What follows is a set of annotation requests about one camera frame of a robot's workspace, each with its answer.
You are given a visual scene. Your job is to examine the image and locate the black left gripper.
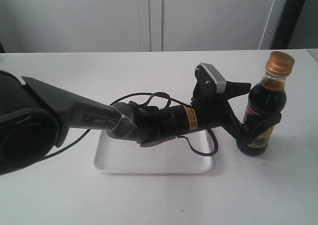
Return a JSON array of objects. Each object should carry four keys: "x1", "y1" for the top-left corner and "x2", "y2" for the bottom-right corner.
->
[{"x1": 190, "y1": 81, "x2": 282, "y2": 144}]

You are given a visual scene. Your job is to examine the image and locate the dark soy sauce bottle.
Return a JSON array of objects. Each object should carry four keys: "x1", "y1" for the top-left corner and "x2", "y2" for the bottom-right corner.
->
[{"x1": 237, "y1": 51, "x2": 295, "y2": 156}]

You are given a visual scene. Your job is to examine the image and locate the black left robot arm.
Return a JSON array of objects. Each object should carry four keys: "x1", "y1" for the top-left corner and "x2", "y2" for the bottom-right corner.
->
[{"x1": 0, "y1": 71, "x2": 253, "y2": 175}]

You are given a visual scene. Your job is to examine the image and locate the white rectangular plastic tray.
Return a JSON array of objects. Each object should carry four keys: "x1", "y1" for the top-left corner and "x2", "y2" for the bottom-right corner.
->
[{"x1": 93, "y1": 131, "x2": 214, "y2": 174}]

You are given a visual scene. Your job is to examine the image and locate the white cabinet with doors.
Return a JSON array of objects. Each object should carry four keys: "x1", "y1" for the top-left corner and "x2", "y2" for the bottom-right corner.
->
[{"x1": 0, "y1": 0, "x2": 286, "y2": 53}]

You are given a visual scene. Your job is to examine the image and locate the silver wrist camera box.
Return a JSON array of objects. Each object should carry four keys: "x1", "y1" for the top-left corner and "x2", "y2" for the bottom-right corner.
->
[{"x1": 193, "y1": 62, "x2": 227, "y2": 96}]

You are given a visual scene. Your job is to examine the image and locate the dark vertical post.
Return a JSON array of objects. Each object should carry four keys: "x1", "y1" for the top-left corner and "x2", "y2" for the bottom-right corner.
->
[{"x1": 270, "y1": 0, "x2": 306, "y2": 50}]

